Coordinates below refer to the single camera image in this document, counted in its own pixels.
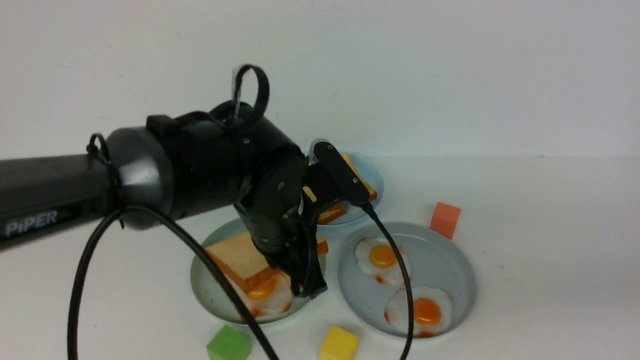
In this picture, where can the yellow cube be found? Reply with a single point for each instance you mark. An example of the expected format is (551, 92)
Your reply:
(339, 344)

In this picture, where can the orange cube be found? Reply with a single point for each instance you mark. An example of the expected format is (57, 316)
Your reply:
(444, 219)

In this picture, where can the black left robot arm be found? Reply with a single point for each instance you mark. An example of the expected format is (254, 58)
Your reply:
(180, 167)

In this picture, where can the light blue bread plate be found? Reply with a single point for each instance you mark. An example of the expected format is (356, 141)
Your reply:
(372, 175)

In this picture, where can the grey egg plate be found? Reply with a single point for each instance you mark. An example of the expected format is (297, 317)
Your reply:
(440, 272)

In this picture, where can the green cube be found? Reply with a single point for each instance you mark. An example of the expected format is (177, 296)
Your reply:
(229, 344)

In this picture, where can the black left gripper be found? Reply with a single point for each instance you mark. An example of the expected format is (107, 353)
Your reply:
(268, 202)

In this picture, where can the fried egg middle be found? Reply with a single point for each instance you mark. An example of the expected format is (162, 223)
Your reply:
(376, 259)

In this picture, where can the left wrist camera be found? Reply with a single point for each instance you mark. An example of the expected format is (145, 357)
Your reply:
(331, 179)

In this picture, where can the fried egg top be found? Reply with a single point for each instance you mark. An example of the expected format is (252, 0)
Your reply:
(271, 298)

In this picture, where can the fried egg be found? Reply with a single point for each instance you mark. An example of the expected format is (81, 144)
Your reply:
(376, 259)
(430, 312)
(271, 298)

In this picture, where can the fried egg front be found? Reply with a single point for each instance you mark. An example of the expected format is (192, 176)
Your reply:
(430, 312)

